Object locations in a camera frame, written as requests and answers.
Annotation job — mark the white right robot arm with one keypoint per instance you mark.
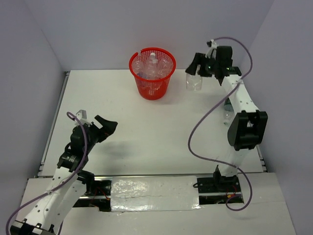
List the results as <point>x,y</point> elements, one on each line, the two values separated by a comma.
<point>248,123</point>

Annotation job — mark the aluminium rail frame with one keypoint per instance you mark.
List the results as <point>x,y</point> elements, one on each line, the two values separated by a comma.
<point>39,173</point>

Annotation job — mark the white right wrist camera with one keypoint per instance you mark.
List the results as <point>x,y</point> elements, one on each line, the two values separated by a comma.
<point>212,46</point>

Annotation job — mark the clear ribbed plastic bottle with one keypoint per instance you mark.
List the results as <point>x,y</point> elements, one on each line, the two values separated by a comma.
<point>164,67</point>

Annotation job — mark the silver foil covered panel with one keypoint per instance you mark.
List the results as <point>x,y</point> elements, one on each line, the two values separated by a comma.
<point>168,193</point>

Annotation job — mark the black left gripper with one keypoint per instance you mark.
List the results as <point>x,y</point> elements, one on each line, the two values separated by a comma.
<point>109,127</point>

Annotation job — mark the red mesh plastic bin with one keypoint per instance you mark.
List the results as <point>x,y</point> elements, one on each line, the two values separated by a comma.
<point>152,89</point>

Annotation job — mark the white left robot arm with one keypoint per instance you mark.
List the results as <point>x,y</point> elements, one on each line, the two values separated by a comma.
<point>44,215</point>

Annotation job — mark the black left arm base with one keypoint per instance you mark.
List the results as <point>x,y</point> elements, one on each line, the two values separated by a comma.
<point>98,196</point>

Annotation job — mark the clear wide-mouth plastic jar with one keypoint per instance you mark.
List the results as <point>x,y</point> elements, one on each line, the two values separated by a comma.
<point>193,82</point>

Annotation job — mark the green label plastic bottle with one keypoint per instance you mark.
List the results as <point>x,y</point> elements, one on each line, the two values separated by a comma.
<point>228,112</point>

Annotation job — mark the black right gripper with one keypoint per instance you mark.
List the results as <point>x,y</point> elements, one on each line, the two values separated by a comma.
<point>198,59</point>

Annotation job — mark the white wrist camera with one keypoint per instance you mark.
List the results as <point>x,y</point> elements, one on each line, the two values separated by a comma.
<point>212,46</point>
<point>82,116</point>

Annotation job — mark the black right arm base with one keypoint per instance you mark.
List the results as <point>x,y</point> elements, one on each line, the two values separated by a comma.
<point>218,184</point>

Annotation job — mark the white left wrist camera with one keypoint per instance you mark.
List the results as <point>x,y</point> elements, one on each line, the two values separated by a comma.
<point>82,116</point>

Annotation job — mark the clear bottle white cap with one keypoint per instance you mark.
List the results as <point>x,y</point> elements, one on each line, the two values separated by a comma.
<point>151,66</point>

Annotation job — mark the blue label plastic bottle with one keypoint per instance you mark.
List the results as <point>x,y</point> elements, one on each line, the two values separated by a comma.
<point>138,68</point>

